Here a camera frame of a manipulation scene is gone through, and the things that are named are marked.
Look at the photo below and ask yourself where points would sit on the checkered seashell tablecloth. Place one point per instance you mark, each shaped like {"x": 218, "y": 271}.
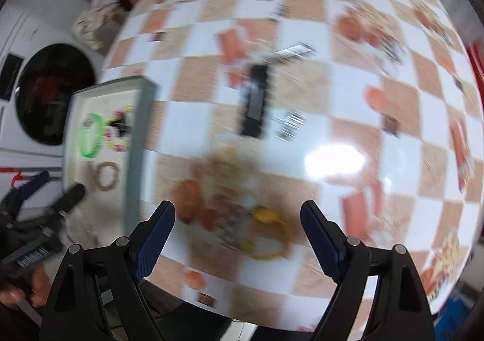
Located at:
{"x": 368, "y": 107}

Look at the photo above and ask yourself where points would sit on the operator left hand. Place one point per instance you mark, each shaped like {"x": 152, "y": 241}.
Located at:
{"x": 36, "y": 288}

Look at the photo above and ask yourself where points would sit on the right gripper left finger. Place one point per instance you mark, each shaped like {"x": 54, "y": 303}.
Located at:
{"x": 74, "y": 308}

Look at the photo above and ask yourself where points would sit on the small silver charm earring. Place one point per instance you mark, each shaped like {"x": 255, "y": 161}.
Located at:
{"x": 289, "y": 125}

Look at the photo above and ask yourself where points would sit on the small black claw clip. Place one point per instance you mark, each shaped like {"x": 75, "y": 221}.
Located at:
{"x": 120, "y": 124}

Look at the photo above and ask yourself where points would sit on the white shallow tray box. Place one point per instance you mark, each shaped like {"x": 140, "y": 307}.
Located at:
{"x": 111, "y": 206}

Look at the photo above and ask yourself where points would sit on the red plastic stool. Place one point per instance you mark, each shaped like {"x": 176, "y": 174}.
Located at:
{"x": 476, "y": 59}

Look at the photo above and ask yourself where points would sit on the black scalloped snap hair clip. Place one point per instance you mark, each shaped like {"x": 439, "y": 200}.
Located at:
{"x": 255, "y": 101}

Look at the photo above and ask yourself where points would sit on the green plastic bangle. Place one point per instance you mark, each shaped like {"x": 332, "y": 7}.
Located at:
{"x": 90, "y": 136}

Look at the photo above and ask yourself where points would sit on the silver rhinestone hair clip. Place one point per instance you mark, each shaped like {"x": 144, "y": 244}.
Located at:
{"x": 297, "y": 51}

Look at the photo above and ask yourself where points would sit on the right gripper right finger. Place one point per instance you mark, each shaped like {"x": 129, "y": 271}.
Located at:
{"x": 399, "y": 309}

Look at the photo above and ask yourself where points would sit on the white front-load washing machine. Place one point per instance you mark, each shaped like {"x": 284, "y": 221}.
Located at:
{"x": 41, "y": 68}

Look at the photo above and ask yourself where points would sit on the cream pink cloths on rack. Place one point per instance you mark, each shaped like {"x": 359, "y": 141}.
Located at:
{"x": 92, "y": 19}

